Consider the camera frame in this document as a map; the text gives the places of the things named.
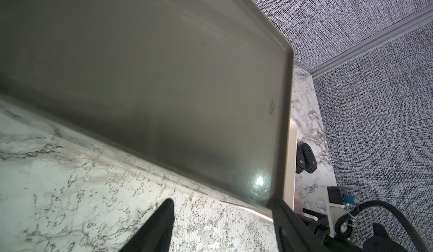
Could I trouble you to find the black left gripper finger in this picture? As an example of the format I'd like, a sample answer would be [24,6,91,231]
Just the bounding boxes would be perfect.
[120,199,175,252]

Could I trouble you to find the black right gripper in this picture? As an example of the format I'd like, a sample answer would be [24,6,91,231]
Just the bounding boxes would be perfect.
[272,199,330,252]

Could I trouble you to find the three-drawer storage cabinet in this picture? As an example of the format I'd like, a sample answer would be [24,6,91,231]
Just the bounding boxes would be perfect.
[1,0,294,208]

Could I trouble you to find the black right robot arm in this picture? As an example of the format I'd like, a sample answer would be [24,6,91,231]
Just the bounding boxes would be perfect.
[272,199,428,252]

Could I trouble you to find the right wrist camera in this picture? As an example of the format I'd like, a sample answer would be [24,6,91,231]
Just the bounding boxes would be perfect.
[326,186,359,239]

